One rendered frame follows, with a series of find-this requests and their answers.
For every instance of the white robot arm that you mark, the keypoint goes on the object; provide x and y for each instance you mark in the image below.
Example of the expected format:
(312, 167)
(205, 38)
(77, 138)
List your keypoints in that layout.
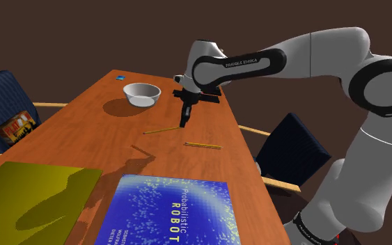
(338, 64)

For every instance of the yellow pencil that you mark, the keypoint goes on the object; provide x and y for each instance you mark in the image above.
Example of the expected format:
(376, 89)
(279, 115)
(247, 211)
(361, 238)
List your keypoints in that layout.
(161, 130)
(203, 145)

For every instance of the small blue flat square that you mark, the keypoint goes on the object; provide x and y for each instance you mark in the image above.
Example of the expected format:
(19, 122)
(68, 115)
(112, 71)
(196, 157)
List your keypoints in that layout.
(120, 77)

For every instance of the blue book with pale lettering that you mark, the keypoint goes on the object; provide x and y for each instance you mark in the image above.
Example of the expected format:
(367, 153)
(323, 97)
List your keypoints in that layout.
(168, 210)

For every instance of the orange and yellow printed box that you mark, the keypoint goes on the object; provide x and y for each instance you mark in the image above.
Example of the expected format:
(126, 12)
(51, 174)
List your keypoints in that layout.
(15, 127)

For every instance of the wooden table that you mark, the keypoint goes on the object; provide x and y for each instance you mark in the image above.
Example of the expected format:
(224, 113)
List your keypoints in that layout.
(80, 135)

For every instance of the white bowl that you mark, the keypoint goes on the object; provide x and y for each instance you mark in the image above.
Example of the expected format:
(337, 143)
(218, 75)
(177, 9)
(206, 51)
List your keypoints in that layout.
(142, 95)

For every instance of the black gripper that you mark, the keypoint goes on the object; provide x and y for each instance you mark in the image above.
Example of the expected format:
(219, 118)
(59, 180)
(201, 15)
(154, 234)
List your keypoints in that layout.
(190, 99)

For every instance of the plain yellow book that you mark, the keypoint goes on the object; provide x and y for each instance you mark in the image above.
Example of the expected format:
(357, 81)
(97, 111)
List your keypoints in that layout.
(29, 200)

